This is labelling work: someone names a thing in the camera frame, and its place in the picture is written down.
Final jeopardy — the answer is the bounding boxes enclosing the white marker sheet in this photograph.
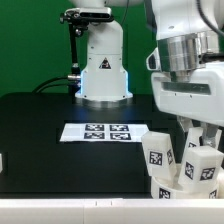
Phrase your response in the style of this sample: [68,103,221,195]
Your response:
[60,123,149,142]

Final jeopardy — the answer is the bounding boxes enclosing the black camera on stand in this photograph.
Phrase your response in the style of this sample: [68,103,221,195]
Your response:
[60,8,114,94]

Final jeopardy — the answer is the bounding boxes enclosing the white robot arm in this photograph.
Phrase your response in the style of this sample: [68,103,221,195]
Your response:
[67,0,224,146]

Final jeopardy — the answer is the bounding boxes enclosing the white left wall block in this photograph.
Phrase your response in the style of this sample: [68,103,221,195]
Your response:
[0,153,3,173]

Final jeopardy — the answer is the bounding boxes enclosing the black cables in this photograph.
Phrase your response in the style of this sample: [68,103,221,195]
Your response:
[31,76,73,94]

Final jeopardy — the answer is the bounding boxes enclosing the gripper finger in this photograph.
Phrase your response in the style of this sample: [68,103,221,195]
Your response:
[178,116,193,137]
[202,123,218,148]

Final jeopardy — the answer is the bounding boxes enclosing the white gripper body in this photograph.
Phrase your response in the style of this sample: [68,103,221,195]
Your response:
[151,68,224,127]

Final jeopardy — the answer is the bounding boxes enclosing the white front wall bar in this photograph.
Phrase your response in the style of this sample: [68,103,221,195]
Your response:
[0,199,224,224]

